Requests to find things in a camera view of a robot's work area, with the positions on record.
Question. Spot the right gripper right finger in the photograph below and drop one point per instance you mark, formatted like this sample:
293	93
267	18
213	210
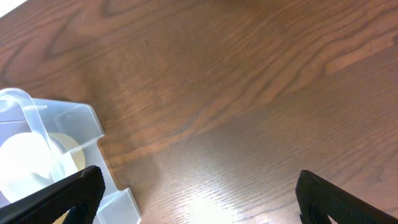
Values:
321	202

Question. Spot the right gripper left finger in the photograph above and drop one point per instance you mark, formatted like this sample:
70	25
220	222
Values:
78	196

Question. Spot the cream cup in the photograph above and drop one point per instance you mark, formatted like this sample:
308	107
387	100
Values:
29	164

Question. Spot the clear plastic storage container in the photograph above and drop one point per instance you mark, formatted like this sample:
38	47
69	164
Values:
21	113

